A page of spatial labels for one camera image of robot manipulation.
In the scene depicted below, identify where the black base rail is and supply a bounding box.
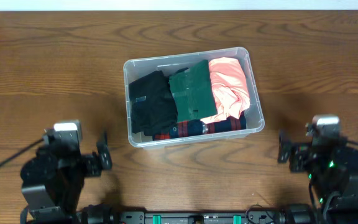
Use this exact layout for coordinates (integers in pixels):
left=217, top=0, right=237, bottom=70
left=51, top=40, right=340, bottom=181
left=76, top=203, right=319, bottom=224

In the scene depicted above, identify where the left black cable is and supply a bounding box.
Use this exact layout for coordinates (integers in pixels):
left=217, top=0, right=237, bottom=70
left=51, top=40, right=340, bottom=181
left=0, top=138, right=46, bottom=183

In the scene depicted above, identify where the black cloth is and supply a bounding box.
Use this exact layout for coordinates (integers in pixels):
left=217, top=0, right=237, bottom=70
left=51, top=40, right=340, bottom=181
left=129, top=70, right=178, bottom=136

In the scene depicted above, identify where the green cloth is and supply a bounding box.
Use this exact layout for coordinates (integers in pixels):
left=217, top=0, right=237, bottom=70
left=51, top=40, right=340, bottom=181
left=168, top=60, right=218, bottom=122

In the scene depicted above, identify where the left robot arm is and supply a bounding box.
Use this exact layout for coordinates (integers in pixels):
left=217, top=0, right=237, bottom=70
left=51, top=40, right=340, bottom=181
left=20, top=129, right=115, bottom=223

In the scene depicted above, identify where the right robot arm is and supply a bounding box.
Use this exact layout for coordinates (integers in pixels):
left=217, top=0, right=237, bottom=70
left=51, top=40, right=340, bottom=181
left=278, top=124, right=358, bottom=224

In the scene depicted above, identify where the pink cloth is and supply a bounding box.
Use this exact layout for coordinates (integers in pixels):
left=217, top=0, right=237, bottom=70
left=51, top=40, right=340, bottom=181
left=201, top=57, right=250, bottom=124

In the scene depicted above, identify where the clear plastic storage bin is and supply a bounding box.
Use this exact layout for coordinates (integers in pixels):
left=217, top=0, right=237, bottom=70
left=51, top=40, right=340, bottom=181
left=123, top=47, right=265, bottom=150

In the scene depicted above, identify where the red plaid cloth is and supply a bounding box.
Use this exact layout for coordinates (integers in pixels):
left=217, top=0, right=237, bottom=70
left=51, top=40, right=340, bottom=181
left=152, top=113, right=247, bottom=141

